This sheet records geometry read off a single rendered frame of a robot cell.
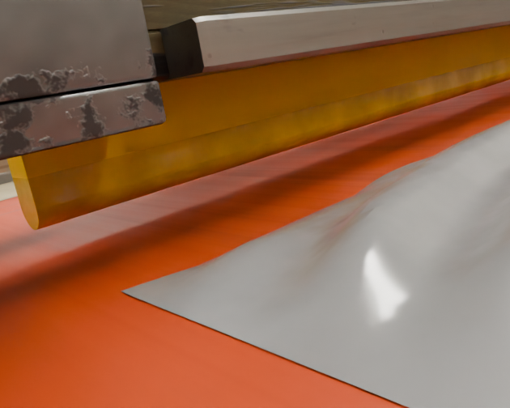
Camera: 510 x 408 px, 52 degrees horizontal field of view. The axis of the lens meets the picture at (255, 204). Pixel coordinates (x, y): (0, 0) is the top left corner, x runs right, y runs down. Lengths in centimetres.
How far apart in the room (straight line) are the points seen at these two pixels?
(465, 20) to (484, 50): 7
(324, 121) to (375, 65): 3
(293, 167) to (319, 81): 3
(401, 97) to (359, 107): 2
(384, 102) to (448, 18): 3
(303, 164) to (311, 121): 1
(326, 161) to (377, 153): 1
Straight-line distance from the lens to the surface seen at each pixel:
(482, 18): 19
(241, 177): 15
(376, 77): 18
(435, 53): 21
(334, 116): 16
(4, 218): 17
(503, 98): 25
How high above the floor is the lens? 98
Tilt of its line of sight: 14 degrees down
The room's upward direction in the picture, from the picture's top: 10 degrees counter-clockwise
